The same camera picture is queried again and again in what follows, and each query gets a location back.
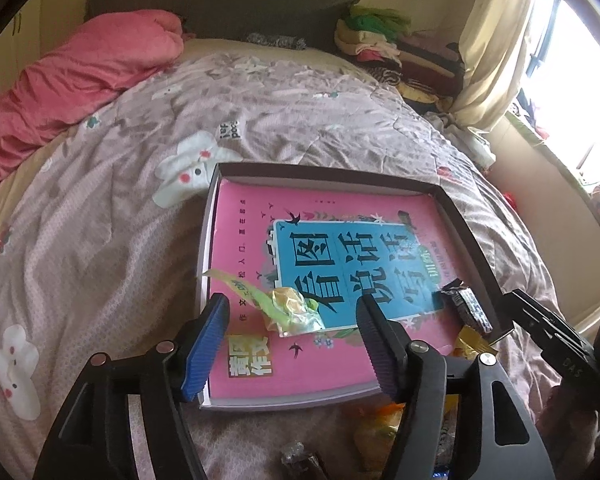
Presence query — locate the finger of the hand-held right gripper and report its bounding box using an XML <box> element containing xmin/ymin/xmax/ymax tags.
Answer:
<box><xmin>502</xmin><ymin>288</ymin><xmax>599</xmax><ymax>392</ymax></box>

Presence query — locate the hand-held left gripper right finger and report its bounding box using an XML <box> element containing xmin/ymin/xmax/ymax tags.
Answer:
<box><xmin>355</xmin><ymin>295</ymin><xmax>556</xmax><ymax>480</ymax></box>

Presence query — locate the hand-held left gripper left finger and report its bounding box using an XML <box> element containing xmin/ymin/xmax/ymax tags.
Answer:
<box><xmin>32</xmin><ymin>292</ymin><xmax>231</xmax><ymax>480</ymax></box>

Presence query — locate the orange snack packet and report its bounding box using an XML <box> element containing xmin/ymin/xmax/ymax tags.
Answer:
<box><xmin>342</xmin><ymin>400</ymin><xmax>406</xmax><ymax>466</ymax></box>

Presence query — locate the green snack packet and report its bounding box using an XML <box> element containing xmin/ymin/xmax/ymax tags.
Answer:
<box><xmin>202</xmin><ymin>269</ymin><xmax>326</xmax><ymax>338</ymax></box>

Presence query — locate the person's right forearm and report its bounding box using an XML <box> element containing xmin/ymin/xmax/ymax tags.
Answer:
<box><xmin>545</xmin><ymin>385</ymin><xmax>600</xmax><ymax>480</ymax></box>

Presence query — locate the pink book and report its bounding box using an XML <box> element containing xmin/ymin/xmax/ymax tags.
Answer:
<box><xmin>202</xmin><ymin>182</ymin><xmax>481</xmax><ymax>406</ymax></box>

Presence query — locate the gold snack packet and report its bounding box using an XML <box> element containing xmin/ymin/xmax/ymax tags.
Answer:
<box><xmin>452</xmin><ymin>325</ymin><xmax>501</xmax><ymax>361</ymax></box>

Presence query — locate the black snack packet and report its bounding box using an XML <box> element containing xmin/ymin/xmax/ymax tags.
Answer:
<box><xmin>440</xmin><ymin>280</ymin><xmax>496</xmax><ymax>333</ymax></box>

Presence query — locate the colourful snack packet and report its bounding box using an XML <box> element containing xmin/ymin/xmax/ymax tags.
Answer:
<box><xmin>437</xmin><ymin>392</ymin><xmax>463</xmax><ymax>480</ymax></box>

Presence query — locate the brown wrapped snack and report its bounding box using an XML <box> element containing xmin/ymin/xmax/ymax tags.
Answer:
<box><xmin>280</xmin><ymin>440</ymin><xmax>333</xmax><ymax>480</ymax></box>

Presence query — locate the white crumpled cloth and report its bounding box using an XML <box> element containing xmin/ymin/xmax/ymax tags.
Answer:
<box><xmin>442</xmin><ymin>115</ymin><xmax>496</xmax><ymax>168</ymax></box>

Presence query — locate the window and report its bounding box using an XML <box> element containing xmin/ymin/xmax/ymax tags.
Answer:
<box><xmin>522</xmin><ymin>0</ymin><xmax>600</xmax><ymax>181</ymax></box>

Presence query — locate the cream curtain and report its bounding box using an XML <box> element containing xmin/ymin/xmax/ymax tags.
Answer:
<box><xmin>450</xmin><ymin>0</ymin><xmax>543</xmax><ymax>133</ymax></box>

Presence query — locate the pile of folded clothes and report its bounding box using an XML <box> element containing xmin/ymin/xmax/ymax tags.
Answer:
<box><xmin>335</xmin><ymin>5</ymin><xmax>468</xmax><ymax>111</ymax></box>

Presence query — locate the pink blanket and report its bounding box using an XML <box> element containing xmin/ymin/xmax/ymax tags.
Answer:
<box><xmin>0</xmin><ymin>9</ymin><xmax>186</xmax><ymax>196</ymax></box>

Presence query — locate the dark patterned cloth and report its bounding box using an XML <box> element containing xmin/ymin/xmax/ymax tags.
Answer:
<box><xmin>245</xmin><ymin>32</ymin><xmax>308</xmax><ymax>51</ymax></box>

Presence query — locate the grey headboard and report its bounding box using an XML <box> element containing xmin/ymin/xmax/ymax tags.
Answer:
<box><xmin>85</xmin><ymin>0</ymin><xmax>361</xmax><ymax>51</ymax></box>

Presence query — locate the cream wardrobe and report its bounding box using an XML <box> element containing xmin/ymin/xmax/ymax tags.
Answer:
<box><xmin>0</xmin><ymin>0</ymin><xmax>88</xmax><ymax>61</ymax></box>

